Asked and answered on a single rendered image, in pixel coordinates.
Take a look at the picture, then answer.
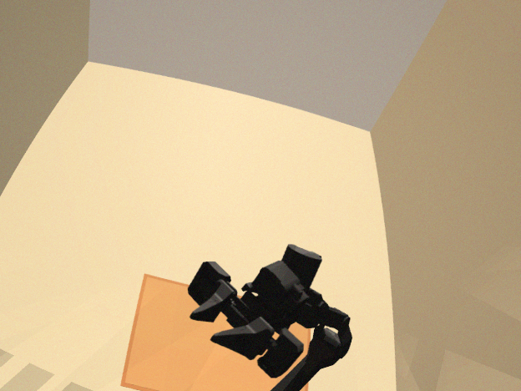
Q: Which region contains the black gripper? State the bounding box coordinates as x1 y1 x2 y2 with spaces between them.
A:
188 262 304 378

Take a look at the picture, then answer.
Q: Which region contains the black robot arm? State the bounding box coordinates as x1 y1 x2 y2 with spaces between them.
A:
241 244 352 391

